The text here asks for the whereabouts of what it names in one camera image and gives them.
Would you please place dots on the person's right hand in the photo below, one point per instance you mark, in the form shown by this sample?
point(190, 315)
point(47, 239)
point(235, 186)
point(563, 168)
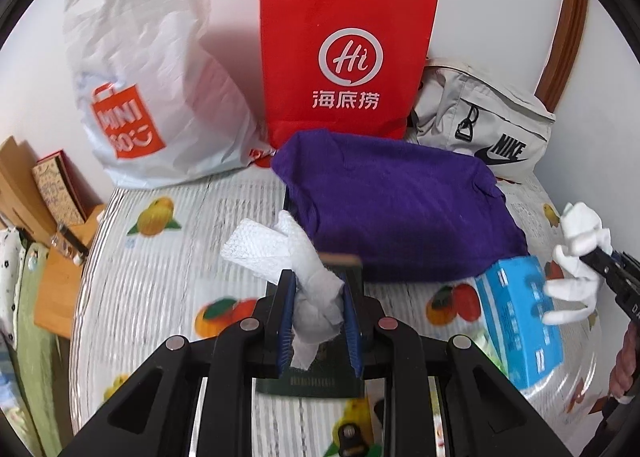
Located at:
point(626, 367)

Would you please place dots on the white spotted cloth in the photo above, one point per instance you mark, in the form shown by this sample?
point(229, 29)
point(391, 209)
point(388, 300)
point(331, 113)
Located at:
point(7, 277)

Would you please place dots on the green tissue pack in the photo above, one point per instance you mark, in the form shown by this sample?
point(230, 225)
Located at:
point(492, 354)

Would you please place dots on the red paper bag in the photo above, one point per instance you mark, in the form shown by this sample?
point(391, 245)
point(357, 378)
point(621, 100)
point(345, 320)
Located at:
point(310, 12)

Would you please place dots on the patterned cardboard box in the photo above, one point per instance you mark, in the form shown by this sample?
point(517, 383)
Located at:
point(57, 192)

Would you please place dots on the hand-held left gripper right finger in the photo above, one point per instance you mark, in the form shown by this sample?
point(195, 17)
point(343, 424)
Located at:
point(353, 332)

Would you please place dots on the blue tissue pack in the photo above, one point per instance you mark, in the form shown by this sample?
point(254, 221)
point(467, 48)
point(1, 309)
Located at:
point(520, 327)

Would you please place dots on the white tissue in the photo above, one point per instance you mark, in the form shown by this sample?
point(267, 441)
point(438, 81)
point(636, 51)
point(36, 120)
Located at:
point(580, 237)
point(310, 277)

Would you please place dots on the dark green box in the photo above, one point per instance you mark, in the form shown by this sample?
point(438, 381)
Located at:
point(320, 382)

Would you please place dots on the grey sling bag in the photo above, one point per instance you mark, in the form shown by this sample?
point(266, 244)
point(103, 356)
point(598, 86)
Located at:
point(450, 97)

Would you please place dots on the wooden cabinet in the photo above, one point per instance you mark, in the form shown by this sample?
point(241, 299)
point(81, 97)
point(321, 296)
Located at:
point(60, 287)

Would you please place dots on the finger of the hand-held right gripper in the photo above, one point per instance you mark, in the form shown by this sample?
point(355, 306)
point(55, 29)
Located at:
point(600, 264)

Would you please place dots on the green cloth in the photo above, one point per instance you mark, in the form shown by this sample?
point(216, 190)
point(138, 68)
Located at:
point(40, 337)

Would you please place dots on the brown wooden frame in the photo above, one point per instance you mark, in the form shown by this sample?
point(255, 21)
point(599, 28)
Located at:
point(570, 37)

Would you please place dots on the white plastic shopping bag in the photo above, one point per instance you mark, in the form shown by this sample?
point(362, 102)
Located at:
point(150, 37)

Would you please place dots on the purple cloth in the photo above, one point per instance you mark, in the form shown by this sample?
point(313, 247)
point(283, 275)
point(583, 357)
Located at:
point(400, 197)

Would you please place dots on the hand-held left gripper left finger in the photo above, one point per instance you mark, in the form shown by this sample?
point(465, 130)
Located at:
point(286, 327)

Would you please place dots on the fruit print tablecloth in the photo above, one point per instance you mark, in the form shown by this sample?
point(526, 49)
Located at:
point(175, 277)

